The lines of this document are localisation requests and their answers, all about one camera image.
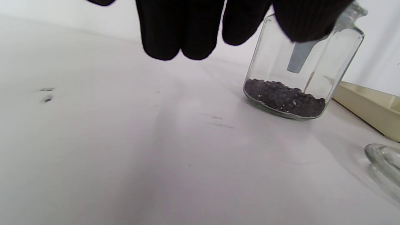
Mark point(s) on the person's left hand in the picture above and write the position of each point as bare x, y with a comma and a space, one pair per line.
181, 25

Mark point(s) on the group of dark coffee beans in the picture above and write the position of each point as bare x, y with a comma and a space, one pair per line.
281, 98

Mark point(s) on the beige baking tray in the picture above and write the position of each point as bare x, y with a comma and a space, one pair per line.
368, 106

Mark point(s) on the light blue funnel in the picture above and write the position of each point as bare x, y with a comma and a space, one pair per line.
300, 57

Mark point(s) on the clear glass jar lid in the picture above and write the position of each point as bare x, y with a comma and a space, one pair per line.
386, 162

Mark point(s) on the clear glass jar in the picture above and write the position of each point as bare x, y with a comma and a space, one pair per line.
337, 62

